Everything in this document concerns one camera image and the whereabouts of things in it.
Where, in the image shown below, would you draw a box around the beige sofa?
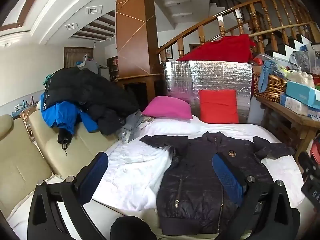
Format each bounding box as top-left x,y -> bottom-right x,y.
0,110 -> 118,219

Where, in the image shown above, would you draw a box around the wooden side table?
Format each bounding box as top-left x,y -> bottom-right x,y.
254,94 -> 320,166

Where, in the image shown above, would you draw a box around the cream plush toy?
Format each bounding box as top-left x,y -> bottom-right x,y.
286,70 -> 315,88

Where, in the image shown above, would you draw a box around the white textured blanket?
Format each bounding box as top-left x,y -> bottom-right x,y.
7,115 -> 306,240

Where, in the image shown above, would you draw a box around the red cloth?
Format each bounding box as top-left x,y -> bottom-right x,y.
176,34 -> 257,63

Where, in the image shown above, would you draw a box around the wooden door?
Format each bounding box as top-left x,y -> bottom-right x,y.
63,46 -> 94,68

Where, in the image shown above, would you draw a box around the silver foil board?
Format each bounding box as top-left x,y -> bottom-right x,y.
161,60 -> 253,123

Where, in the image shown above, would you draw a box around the wooden column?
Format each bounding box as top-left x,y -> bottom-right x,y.
115,0 -> 163,78

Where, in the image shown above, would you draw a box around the white tissue pack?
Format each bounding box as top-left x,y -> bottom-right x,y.
280,95 -> 316,116

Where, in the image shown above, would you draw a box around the green cloth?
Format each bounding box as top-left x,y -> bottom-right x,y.
42,73 -> 54,86

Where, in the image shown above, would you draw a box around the dark navy puffer jacket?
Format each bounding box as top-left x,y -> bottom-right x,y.
139,131 -> 295,236

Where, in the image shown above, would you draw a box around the wicker basket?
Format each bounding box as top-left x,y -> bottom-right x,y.
253,72 -> 288,103

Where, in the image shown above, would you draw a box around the light blue box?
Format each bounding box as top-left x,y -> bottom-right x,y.
285,80 -> 320,107

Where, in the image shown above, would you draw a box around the blue jacket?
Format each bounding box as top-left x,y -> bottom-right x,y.
41,94 -> 99,136

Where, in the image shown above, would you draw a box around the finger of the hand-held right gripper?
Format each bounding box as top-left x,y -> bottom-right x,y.
298,151 -> 320,180

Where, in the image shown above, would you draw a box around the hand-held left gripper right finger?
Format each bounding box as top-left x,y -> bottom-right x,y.
212,152 -> 293,240

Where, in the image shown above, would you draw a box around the red pillow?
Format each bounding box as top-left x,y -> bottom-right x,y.
199,89 -> 239,124

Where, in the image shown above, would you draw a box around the blue cloth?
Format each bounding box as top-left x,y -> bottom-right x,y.
257,60 -> 278,93

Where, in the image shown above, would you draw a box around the pink pillow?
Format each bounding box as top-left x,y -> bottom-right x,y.
141,95 -> 193,120

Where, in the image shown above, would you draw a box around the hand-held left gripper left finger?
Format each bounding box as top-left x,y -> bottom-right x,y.
27,151 -> 109,240

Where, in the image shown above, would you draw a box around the grey refrigerator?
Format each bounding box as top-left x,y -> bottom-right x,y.
84,60 -> 111,82

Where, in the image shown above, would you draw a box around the grey clothes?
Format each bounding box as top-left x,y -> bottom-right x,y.
117,110 -> 151,144

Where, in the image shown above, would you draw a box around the wooden stair railing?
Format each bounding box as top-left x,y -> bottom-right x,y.
156,0 -> 320,63

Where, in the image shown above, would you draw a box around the pile of black coats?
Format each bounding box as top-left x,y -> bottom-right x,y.
45,66 -> 139,136

